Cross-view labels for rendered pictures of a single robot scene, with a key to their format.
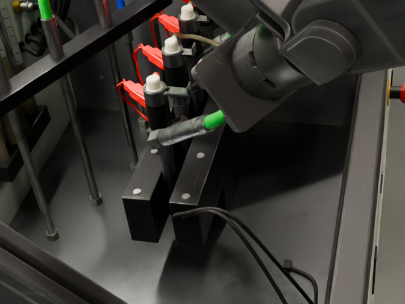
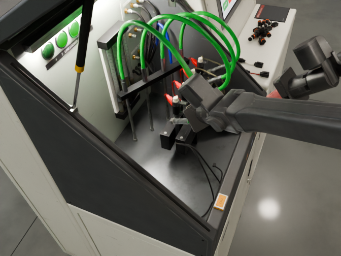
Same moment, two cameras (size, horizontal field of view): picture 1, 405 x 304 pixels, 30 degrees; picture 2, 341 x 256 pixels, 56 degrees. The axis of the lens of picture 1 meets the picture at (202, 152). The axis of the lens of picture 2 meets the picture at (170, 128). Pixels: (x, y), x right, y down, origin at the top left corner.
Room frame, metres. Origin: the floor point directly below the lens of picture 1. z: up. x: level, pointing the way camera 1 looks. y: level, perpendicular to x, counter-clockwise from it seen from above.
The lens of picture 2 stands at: (-0.08, -0.06, 1.85)
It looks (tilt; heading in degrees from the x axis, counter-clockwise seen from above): 47 degrees down; 9
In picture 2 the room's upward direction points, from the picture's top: 5 degrees counter-clockwise
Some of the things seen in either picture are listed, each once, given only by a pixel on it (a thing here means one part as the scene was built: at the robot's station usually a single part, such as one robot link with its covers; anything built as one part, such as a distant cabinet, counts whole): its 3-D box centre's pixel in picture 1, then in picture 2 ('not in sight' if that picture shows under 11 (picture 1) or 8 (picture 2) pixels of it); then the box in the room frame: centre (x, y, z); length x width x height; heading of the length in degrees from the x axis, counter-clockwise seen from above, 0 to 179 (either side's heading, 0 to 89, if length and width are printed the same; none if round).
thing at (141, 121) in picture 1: (135, 79); (172, 87); (1.03, 0.09, 0.93); 0.02 x 0.02 x 0.19; 71
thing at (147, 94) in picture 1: (174, 154); (179, 122); (0.73, 0.04, 1.01); 0.05 x 0.03 x 0.21; 71
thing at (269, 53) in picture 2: not in sight; (261, 40); (1.35, -0.32, 0.97); 0.70 x 0.22 x 0.03; 161
